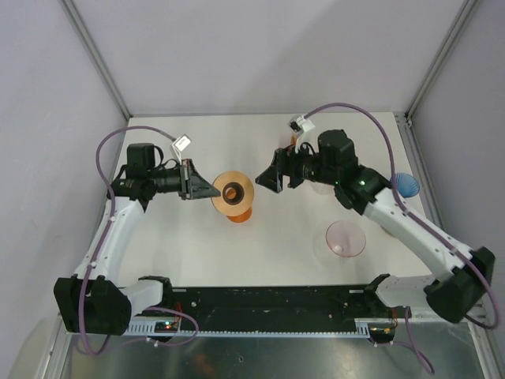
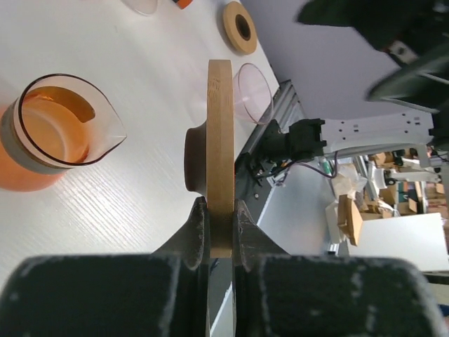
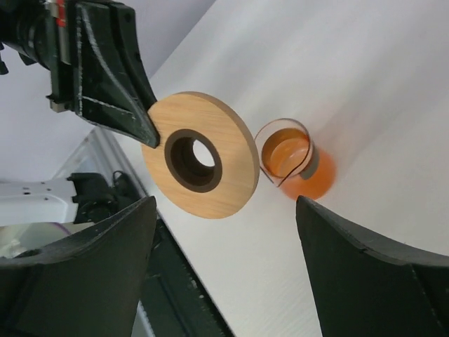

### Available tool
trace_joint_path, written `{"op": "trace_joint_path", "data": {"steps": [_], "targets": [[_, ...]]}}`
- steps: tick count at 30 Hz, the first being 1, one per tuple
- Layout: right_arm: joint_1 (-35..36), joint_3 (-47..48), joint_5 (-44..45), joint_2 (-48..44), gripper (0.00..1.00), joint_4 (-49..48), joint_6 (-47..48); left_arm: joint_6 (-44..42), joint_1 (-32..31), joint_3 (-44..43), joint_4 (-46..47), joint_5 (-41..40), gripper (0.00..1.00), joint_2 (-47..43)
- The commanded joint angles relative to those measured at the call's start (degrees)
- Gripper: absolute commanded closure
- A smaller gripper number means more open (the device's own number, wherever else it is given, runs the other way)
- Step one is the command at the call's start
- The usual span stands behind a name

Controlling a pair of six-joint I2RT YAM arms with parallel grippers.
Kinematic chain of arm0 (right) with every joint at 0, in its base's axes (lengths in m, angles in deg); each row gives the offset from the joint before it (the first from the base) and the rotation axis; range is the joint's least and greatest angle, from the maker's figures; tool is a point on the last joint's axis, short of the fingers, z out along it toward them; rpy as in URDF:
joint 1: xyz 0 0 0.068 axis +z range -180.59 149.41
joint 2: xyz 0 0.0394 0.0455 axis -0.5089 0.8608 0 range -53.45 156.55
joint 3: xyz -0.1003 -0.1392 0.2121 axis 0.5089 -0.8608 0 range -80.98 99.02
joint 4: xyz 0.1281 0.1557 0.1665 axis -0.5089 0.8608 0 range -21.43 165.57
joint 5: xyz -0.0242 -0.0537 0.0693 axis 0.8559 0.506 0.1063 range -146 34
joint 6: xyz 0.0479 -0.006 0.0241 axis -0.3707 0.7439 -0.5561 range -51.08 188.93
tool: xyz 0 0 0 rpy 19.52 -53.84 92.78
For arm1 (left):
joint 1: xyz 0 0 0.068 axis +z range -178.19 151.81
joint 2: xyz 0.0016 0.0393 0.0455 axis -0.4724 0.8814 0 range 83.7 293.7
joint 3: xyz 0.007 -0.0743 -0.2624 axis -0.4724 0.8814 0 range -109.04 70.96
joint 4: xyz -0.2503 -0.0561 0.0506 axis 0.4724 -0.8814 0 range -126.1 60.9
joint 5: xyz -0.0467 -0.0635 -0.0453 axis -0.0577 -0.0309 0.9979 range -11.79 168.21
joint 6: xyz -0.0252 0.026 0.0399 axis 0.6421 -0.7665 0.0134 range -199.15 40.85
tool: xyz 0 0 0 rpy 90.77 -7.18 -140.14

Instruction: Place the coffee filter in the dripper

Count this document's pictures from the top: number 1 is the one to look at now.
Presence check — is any orange glass beaker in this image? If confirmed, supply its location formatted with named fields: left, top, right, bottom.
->
left=227, top=207, right=253, bottom=223

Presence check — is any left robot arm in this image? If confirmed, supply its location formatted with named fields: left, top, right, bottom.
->
left=54, top=143, right=221, bottom=336

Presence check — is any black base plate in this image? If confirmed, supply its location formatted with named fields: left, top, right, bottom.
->
left=160, top=284, right=405, bottom=334

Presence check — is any right frame post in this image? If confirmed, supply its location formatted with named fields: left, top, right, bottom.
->
left=404, top=0, right=481, bottom=122

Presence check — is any aluminium frame rail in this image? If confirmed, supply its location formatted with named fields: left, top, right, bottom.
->
left=58, top=287, right=485, bottom=321

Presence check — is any left frame post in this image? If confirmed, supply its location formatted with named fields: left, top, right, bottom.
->
left=58, top=0, right=131, bottom=121

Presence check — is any grey cable duct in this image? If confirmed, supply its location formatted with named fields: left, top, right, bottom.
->
left=123, top=317, right=181, bottom=336

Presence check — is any frame post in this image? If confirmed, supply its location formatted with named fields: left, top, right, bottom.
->
left=404, top=0, right=481, bottom=122
left=58, top=0, right=131, bottom=121

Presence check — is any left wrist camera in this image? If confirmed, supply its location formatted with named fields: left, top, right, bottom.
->
left=171, top=134, right=192, bottom=159

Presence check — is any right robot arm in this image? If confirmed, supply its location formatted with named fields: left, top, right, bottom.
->
left=255, top=129, right=496, bottom=324

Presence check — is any wooden dripper ring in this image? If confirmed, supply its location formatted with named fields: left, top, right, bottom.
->
left=210, top=171, right=256, bottom=217

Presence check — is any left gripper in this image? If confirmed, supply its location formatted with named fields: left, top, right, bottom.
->
left=148, top=159, right=219, bottom=201

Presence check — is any clear glass dripper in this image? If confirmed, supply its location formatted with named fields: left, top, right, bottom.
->
left=312, top=183, right=333, bottom=196

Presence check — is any blue glass dripper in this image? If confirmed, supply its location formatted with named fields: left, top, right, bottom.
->
left=391, top=173, right=420, bottom=198

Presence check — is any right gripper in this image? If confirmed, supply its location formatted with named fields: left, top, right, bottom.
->
left=256, top=138, right=339, bottom=193

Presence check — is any pink glass dripper cone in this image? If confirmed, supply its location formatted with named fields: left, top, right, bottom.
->
left=325, top=220, right=366, bottom=257

